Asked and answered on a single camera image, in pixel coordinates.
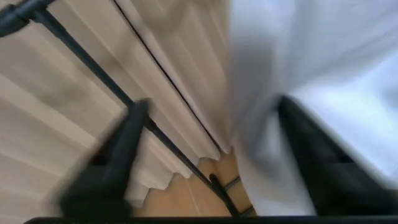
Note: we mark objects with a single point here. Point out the pale grey shorts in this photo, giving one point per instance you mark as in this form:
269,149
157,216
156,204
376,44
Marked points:
311,46

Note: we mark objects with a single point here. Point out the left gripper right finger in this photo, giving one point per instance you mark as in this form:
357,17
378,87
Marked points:
329,180

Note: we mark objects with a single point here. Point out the beige curtain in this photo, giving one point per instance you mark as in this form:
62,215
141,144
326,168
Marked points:
62,109

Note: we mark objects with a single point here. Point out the black clothes rack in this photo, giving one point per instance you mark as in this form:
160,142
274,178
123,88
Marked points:
93,70

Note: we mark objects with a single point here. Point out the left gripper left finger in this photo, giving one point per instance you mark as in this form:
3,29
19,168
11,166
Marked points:
105,180

